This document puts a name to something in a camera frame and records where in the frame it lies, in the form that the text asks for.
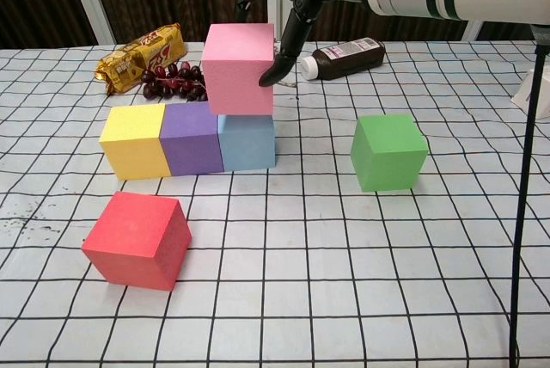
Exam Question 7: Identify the pink foam cube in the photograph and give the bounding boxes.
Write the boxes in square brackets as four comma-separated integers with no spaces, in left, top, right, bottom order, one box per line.
[201,22,276,116]

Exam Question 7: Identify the light blue foam cube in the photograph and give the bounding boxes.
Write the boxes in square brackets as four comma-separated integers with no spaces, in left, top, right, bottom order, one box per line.
[217,113,277,172]

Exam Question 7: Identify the purple foam cube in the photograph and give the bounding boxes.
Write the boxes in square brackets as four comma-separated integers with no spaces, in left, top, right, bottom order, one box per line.
[159,101,225,177]

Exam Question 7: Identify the yellow foam cube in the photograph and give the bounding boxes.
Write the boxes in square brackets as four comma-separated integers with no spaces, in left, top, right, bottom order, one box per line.
[99,103,172,181]

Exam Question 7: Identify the green foam cube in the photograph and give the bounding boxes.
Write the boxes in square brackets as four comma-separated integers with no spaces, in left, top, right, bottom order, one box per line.
[350,113,430,193]

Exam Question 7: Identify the red foam cube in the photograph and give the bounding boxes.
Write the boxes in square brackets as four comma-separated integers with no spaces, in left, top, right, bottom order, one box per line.
[82,190,193,291]

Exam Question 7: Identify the brown bottle white cap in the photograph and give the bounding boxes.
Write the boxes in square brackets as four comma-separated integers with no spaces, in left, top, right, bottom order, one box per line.
[300,37,387,82]

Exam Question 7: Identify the dark red grape bunch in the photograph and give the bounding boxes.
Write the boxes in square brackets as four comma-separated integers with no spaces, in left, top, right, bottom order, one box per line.
[141,61,208,102]

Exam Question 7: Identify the gold snack packet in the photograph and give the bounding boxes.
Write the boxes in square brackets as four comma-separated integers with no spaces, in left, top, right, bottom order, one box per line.
[95,22,186,95]

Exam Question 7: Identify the white carton box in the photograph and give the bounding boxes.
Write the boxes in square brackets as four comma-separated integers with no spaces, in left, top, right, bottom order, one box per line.
[510,69,550,120]

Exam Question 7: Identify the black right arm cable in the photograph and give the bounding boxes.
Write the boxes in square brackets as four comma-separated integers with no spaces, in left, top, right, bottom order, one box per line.
[506,23,550,368]

